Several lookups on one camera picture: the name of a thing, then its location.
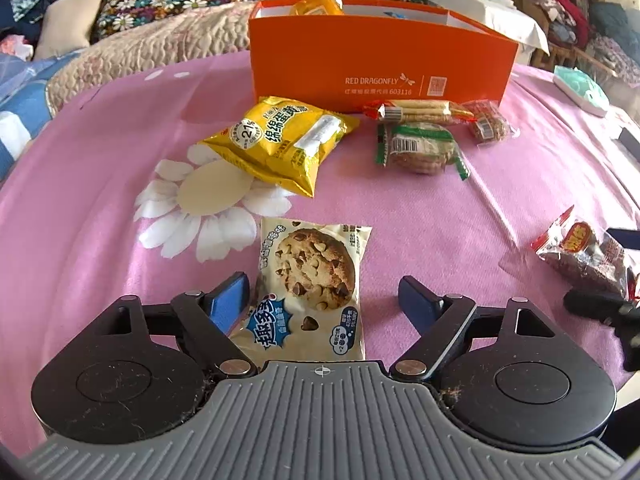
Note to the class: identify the white cloth covered stand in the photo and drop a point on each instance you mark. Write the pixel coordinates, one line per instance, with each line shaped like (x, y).
(501, 16)

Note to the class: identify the blue striped blanket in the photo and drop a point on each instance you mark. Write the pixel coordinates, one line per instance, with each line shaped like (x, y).
(24, 108)

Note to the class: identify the small clear muffin packet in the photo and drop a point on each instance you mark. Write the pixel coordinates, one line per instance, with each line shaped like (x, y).
(489, 126)

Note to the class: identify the pink floral tablecloth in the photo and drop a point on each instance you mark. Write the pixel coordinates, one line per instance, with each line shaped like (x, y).
(86, 215)

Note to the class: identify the large yellow cake packet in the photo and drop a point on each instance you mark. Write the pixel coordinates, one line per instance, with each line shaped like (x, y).
(283, 142)

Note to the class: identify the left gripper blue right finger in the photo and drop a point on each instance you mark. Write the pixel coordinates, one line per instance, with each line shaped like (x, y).
(441, 322)

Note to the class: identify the teal tissue pack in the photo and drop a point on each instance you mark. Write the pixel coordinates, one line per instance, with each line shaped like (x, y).
(582, 90)

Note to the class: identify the beige pillow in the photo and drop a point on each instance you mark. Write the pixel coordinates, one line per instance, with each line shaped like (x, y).
(66, 27)

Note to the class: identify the gold yellow snack packet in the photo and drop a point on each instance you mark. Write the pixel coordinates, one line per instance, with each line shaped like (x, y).
(317, 7)

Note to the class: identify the red clear candy packet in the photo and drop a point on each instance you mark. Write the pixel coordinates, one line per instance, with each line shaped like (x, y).
(587, 257)

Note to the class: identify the wicker chair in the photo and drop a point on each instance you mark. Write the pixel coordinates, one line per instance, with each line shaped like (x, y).
(570, 57)

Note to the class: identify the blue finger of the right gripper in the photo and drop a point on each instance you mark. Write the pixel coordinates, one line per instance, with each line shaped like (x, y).
(628, 239)

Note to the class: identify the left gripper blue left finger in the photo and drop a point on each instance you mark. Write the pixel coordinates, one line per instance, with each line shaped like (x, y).
(206, 318)

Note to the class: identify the orange cardboard box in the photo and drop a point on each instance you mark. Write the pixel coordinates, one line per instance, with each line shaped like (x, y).
(376, 50)

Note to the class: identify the green round biscuit packet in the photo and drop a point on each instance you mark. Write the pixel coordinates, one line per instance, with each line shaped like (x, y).
(420, 148)

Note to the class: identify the white chocolate cookie packet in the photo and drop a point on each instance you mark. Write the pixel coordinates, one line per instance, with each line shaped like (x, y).
(306, 305)

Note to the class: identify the black remote control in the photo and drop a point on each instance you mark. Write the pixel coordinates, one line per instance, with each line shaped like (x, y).
(630, 143)

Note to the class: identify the long biscuit stick packet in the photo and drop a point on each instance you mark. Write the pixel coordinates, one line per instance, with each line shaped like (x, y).
(440, 112)

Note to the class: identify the quilted beige sofa cover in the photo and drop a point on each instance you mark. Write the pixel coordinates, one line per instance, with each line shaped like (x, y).
(198, 33)

